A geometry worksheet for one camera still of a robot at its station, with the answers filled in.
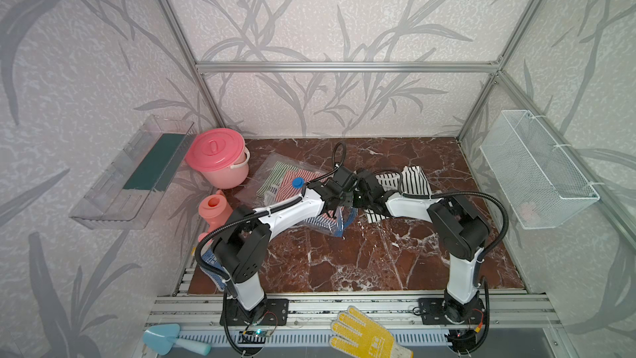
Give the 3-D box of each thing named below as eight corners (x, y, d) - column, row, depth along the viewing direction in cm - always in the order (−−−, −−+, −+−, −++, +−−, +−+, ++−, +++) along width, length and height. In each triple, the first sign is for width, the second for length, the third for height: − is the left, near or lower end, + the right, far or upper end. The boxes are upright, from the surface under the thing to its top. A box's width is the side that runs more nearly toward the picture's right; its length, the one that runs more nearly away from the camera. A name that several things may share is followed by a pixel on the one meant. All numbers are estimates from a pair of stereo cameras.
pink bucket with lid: (200, 193, 103) (178, 164, 88) (215, 157, 116) (198, 127, 101) (249, 193, 103) (235, 165, 88) (258, 157, 116) (247, 127, 101)
